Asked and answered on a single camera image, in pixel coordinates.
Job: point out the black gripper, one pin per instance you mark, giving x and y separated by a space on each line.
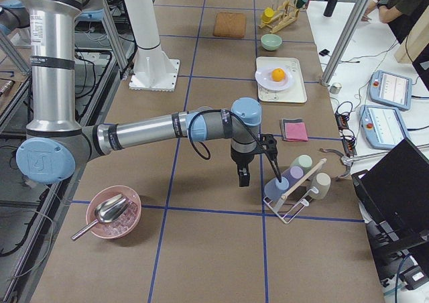
240 163

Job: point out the white round plate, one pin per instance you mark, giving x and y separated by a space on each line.
263 78

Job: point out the orange fruit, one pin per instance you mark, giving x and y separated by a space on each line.
278 75

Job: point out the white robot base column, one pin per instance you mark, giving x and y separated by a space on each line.
152 70

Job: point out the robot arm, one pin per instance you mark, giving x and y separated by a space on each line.
56 144
14 15

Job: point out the cream rectangular tray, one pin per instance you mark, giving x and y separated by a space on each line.
295 94

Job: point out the blue cup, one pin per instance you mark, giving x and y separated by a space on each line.
275 188

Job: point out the purple cup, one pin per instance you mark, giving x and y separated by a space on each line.
293 174

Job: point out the light green cup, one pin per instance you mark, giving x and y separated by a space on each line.
304 162

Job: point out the pink folded cloth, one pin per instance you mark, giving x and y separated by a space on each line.
293 130

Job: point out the beige cup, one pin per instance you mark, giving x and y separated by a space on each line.
320 186

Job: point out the grabber reaching tool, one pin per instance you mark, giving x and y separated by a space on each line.
348 161

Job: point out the small metal can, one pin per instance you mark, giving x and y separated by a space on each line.
335 88

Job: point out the pink bowl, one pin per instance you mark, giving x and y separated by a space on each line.
122 219

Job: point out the metal scoop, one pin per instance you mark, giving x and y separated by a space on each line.
106 212

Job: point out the green ceramic bowl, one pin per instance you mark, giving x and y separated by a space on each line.
271 42

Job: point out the small black device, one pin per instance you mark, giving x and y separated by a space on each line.
324 52

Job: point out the teach pendant near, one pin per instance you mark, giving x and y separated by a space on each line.
383 127

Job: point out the teach pendant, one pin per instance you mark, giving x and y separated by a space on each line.
383 127
390 89

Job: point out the black laptop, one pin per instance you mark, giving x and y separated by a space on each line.
395 189

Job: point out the wooden cutting board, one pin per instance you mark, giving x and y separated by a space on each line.
230 25

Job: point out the yellow cup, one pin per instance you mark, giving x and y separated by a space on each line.
267 15

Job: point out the wooden dish rack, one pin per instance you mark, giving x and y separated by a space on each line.
285 15

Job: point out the teach pendant far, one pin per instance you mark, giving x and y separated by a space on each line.
390 89

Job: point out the dark green cup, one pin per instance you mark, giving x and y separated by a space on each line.
300 3

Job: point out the black water bottle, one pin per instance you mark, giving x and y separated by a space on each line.
330 6

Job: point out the seated person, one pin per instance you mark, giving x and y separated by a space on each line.
400 15

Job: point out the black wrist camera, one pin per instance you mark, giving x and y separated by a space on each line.
269 143

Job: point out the white wire cup rack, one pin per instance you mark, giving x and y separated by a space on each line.
296 198

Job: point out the aluminium frame post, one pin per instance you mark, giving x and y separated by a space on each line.
344 39

